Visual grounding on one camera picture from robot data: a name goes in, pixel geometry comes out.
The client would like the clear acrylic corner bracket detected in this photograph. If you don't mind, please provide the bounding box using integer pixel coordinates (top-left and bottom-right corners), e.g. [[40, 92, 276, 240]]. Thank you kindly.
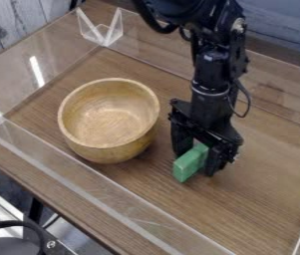
[[77, 8, 124, 47]]

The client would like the brown wooden bowl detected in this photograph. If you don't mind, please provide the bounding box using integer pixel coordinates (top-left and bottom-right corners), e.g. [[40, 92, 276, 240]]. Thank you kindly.
[[58, 78, 160, 164]]

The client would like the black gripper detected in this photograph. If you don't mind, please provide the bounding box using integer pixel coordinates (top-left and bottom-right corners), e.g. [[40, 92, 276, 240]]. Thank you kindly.
[[168, 81, 244, 177]]

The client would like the black cable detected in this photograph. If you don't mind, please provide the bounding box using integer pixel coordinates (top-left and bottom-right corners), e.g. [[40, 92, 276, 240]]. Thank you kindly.
[[0, 219, 48, 255]]

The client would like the green rectangular block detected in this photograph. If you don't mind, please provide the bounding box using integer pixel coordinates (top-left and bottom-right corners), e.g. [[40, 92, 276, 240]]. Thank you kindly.
[[172, 143, 209, 183]]

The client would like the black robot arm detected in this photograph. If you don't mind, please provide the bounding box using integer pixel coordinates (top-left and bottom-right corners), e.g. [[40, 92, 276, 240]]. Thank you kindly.
[[133, 0, 249, 176]]

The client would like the clear acrylic tray wall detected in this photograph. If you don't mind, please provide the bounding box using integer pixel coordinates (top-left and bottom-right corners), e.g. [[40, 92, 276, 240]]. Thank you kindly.
[[0, 115, 236, 255]]

